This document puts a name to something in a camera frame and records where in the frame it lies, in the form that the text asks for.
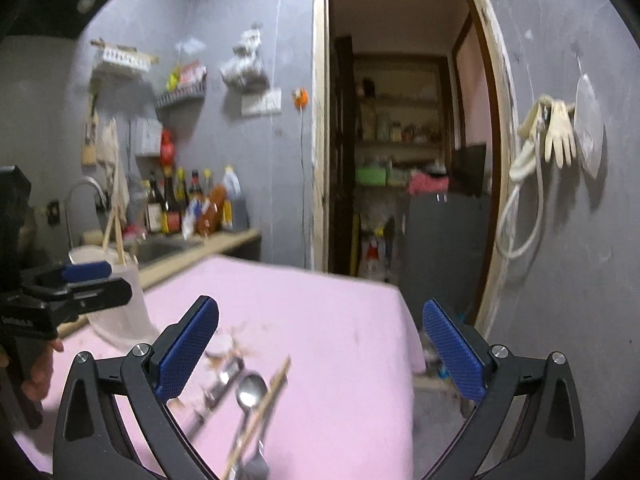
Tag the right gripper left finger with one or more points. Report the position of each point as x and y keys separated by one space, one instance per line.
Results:
x=179 y=348

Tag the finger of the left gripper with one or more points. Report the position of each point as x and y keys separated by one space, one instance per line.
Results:
x=69 y=273
x=77 y=299

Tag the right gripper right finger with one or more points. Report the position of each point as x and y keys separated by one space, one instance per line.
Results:
x=462 y=350

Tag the wooden chopstick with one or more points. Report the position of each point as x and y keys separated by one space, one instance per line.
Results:
x=118 y=237
x=109 y=228
x=277 y=383

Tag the person left hand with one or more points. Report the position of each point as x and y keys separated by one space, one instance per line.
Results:
x=37 y=386

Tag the steel sink faucet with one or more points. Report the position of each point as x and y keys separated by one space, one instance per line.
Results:
x=85 y=194

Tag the stainless steel sink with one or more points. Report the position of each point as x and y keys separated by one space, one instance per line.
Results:
x=155 y=249

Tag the dark wine bottle white label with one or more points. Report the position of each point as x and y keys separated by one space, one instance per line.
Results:
x=154 y=207

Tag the dark soy sauce bottle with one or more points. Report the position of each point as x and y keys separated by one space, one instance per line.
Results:
x=171 y=217

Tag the yellow cap sauce bottle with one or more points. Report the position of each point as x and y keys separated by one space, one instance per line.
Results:
x=180 y=189

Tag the white plastic seasoning bag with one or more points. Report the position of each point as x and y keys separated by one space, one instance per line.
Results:
x=190 y=218

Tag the hanging beige dish cloth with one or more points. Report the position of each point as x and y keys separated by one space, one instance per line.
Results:
x=108 y=155

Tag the orange spice bag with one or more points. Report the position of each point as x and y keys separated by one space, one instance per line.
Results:
x=210 y=219

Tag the dark grey cabinet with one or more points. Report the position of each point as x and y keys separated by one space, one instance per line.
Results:
x=445 y=240

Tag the red plastic bag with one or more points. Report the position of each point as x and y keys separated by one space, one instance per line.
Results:
x=167 y=149

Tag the large oil jug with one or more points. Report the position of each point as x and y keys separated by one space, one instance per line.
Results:
x=234 y=211

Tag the pink cloth on cabinet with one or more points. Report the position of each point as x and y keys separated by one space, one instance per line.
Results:
x=422 y=183

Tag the black box on cabinet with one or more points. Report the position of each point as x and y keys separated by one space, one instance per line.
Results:
x=467 y=170

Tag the green box on shelf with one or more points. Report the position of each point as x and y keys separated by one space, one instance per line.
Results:
x=371 y=176

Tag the hanging plastic bag of goods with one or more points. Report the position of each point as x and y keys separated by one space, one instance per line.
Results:
x=245 y=72

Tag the white rubber gloves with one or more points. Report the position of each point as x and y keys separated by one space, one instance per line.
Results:
x=558 y=130

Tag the clear hanging plastic bag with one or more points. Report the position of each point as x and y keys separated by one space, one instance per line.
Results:
x=588 y=125

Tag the wooden cutting board on wall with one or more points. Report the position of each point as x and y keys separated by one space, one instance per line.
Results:
x=88 y=145

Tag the white wall utensil box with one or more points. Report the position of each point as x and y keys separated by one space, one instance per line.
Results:
x=147 y=137

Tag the wall spice rack shelf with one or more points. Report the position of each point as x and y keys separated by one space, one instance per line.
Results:
x=196 y=91

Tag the white top wall basket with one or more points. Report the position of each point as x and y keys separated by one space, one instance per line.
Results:
x=121 y=60

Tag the white wall socket plate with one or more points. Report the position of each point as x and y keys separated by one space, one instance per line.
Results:
x=264 y=103

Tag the wooden door frame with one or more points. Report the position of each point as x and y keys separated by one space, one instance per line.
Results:
x=502 y=104

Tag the orange wall hook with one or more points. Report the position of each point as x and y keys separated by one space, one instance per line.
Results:
x=300 y=98

